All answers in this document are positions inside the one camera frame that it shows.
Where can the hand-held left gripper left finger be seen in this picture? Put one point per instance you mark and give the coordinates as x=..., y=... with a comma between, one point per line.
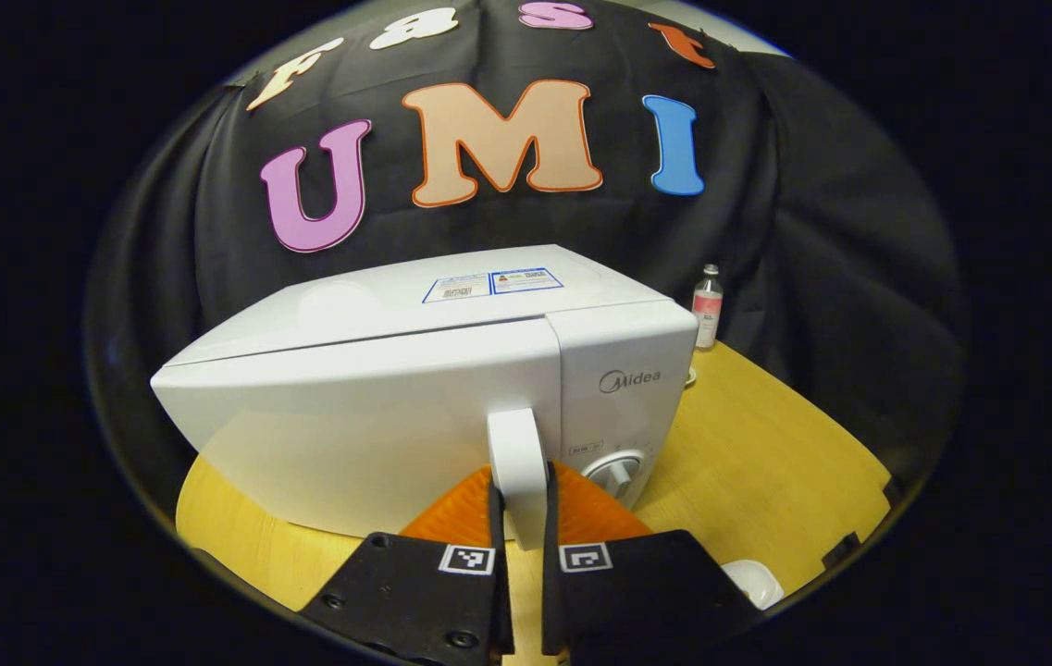
x=496, y=532

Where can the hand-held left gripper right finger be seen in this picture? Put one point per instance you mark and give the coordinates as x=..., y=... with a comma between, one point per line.
x=550, y=527

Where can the white microwave oven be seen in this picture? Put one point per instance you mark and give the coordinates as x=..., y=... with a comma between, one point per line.
x=377, y=407

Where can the white food plate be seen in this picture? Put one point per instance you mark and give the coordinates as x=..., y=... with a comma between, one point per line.
x=755, y=583

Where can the small clear bottle pink label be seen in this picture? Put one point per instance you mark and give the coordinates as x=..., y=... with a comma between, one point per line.
x=707, y=310

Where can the black backdrop cloth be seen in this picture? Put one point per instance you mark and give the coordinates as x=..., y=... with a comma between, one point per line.
x=812, y=231

